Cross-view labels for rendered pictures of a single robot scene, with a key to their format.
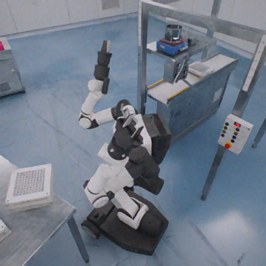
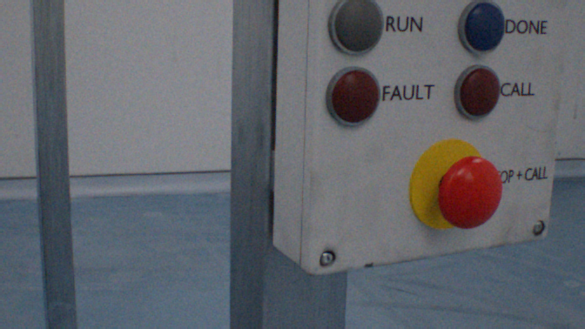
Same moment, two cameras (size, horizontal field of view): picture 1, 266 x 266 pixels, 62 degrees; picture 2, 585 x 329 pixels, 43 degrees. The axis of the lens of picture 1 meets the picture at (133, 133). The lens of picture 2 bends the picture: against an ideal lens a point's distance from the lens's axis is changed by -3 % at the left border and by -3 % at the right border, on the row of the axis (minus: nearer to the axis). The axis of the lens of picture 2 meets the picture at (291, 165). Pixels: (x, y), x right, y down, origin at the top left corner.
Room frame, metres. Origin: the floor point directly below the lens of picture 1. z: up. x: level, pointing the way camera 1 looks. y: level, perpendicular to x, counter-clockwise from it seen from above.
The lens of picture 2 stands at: (1.11, -0.28, 1.01)
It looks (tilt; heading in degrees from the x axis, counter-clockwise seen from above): 13 degrees down; 286
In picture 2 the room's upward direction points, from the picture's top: 2 degrees clockwise
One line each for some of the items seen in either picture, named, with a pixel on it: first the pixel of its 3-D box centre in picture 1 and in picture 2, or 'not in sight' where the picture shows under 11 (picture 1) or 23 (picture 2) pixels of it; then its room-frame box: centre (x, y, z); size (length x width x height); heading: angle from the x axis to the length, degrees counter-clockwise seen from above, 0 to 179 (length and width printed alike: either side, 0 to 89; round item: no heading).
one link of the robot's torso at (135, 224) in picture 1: (133, 212); not in sight; (0.94, 0.01, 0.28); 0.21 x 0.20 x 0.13; 57
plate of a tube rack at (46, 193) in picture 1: (30, 183); not in sight; (0.79, 0.63, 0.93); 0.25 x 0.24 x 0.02; 13
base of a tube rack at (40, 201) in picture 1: (32, 187); not in sight; (0.79, 0.63, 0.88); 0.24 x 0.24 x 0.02; 13
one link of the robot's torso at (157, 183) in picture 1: (142, 175); not in sight; (0.90, -0.06, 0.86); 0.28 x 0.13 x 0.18; 57
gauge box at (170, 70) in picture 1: (176, 67); not in sight; (1.83, -0.38, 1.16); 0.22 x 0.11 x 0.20; 132
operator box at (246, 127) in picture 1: (234, 134); (425, 28); (1.16, -0.72, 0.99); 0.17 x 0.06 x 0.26; 42
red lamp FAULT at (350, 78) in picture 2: not in sight; (355, 96); (1.18, -0.65, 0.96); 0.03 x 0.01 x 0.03; 42
